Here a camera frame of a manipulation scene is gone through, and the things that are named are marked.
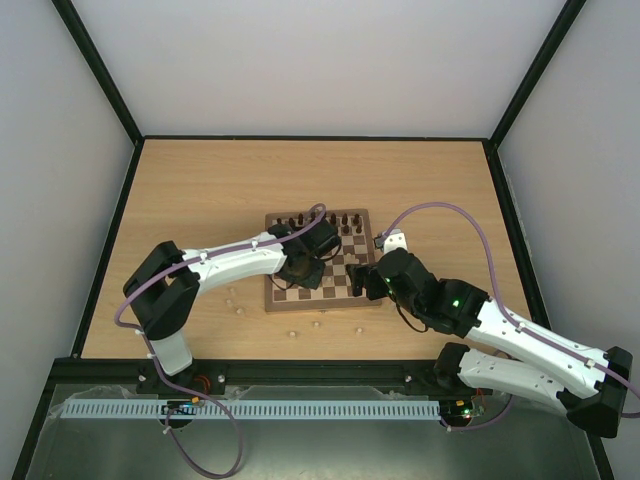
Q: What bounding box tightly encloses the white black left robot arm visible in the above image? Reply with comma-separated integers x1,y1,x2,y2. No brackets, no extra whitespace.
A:
123,219,341,376

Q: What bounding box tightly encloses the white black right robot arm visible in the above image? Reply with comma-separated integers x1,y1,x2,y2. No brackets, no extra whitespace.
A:
346,248,633,438

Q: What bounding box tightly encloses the wooden chess board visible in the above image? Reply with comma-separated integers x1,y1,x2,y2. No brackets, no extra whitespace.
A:
264,208,381,313

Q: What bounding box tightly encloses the black front mounting rail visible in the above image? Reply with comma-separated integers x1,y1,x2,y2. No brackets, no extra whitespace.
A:
49,356,581,399

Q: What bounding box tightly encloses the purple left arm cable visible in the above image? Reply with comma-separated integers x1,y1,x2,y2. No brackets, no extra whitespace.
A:
114,202,246,475

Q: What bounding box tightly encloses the light blue slotted cable duct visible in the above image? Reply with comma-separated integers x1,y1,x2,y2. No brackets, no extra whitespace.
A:
60,399,441,421

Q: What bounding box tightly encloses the black right frame post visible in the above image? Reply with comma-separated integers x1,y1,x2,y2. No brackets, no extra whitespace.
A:
490,0,587,149

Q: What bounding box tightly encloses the black frame post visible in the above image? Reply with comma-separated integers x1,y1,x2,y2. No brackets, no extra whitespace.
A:
490,0,587,149
51,0,143,146

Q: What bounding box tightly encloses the black left frame post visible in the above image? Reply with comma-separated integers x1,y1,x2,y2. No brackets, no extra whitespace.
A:
51,0,143,146

